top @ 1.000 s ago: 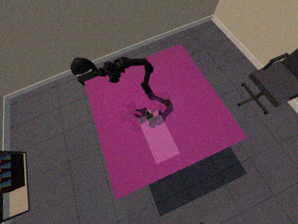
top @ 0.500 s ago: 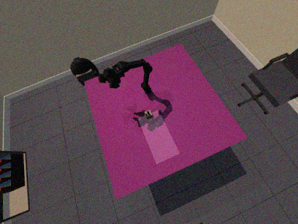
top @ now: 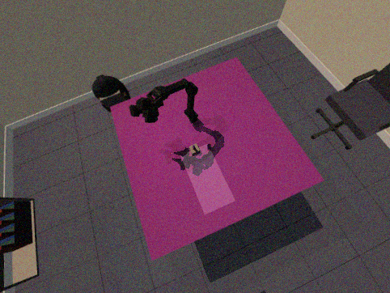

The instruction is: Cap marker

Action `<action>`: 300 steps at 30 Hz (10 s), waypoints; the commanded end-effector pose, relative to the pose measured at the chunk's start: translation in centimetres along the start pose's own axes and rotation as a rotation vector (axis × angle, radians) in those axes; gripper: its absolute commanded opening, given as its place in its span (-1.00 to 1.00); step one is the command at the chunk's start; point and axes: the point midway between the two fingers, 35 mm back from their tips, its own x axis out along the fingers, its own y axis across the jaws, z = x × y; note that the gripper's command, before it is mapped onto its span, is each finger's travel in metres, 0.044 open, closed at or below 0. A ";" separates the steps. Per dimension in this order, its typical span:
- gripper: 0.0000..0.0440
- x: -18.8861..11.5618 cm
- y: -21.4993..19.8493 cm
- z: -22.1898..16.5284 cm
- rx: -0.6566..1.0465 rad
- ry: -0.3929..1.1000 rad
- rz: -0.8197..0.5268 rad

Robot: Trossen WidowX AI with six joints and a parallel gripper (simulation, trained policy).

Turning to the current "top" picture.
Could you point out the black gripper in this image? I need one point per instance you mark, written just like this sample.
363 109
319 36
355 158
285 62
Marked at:
134 112

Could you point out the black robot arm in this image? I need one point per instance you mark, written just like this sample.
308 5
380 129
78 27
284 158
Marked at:
161 93

